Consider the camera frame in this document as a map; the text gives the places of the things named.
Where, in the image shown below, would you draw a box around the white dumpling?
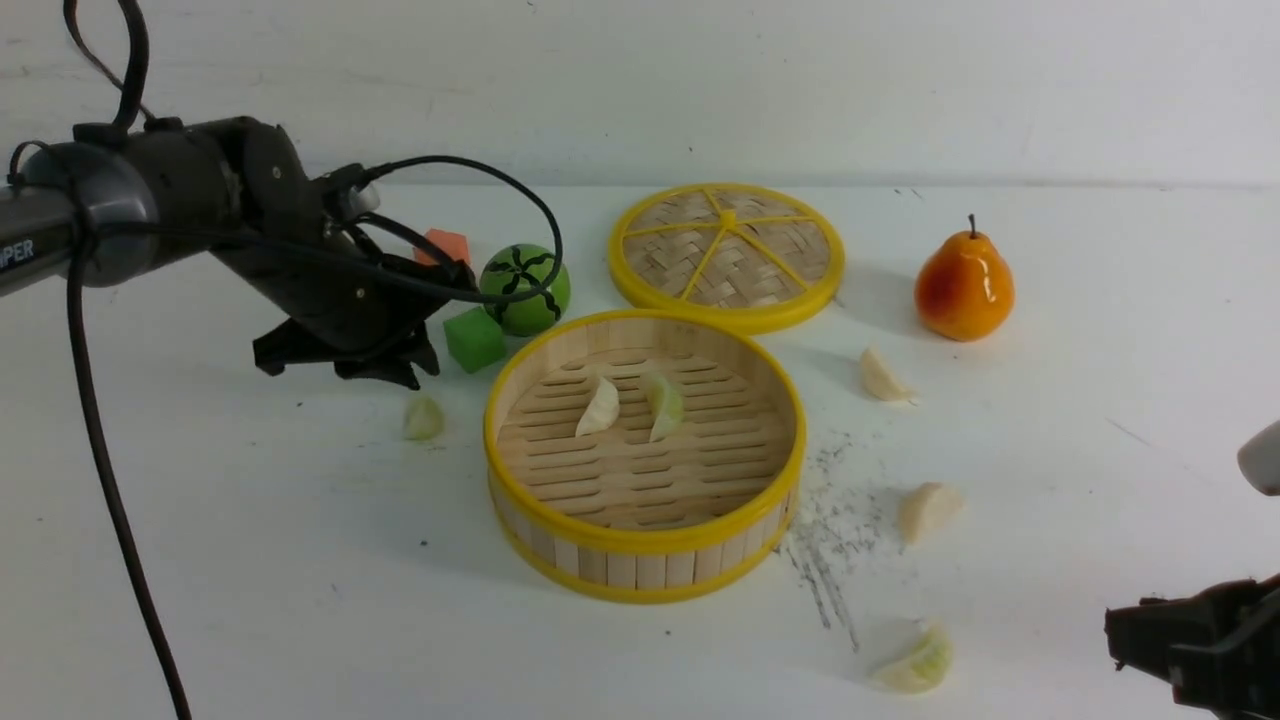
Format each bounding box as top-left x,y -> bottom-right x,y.
858,346 -> 916,404
575,375 -> 621,437

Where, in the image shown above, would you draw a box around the bamboo steamer lid yellow rim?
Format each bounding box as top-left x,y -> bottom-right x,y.
607,183 -> 846,334

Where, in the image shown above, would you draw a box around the pale green dumpling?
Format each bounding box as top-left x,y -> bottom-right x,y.
402,393 -> 445,442

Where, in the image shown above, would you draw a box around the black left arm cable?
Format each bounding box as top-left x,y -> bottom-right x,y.
5,0 -> 564,720

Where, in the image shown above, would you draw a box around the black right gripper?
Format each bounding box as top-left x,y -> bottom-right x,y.
1103,577 -> 1279,719

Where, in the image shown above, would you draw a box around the cream dumpling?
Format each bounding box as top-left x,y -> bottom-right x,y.
897,482 -> 966,546

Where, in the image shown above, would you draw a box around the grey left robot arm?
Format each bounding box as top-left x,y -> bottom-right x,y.
3,117 -> 476,389

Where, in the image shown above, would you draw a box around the green cube block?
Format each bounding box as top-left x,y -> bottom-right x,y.
443,306 -> 507,374

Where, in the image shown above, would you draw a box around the pale yellow-green dumpling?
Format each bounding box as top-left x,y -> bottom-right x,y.
640,372 -> 685,443

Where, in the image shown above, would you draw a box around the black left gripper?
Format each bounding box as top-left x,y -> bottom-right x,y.
205,117 -> 476,391

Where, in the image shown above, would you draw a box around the bamboo steamer tray yellow rims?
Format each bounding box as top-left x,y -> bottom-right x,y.
483,310 -> 806,603

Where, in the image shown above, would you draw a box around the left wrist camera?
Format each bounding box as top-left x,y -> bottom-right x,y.
314,163 -> 381,222

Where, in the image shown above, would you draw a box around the green-tinted dumpling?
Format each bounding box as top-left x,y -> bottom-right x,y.
869,620 -> 955,694

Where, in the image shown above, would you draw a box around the green toy watermelon ball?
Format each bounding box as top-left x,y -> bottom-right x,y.
477,243 -> 572,337

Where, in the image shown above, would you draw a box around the orange cube block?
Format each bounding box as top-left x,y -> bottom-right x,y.
413,228 -> 472,266

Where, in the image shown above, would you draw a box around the orange toy pear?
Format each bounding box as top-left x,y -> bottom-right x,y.
914,213 -> 1016,343

